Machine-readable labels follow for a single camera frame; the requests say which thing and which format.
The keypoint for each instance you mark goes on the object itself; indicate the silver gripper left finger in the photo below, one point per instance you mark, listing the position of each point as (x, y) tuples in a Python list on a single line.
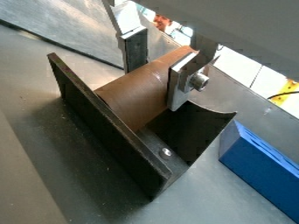
[(130, 33)]

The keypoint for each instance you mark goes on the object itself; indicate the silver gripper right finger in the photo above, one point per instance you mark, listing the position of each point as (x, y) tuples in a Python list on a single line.
[(185, 76)]

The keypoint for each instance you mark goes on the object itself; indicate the dark grey cradle stand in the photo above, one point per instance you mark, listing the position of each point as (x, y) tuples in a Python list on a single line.
[(157, 153)]

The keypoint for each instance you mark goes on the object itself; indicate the blue foam shape board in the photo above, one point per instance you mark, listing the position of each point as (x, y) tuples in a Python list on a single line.
[(268, 171)]

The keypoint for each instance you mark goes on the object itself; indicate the brown wooden cylinder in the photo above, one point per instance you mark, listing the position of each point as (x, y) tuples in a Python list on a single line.
[(136, 95)]

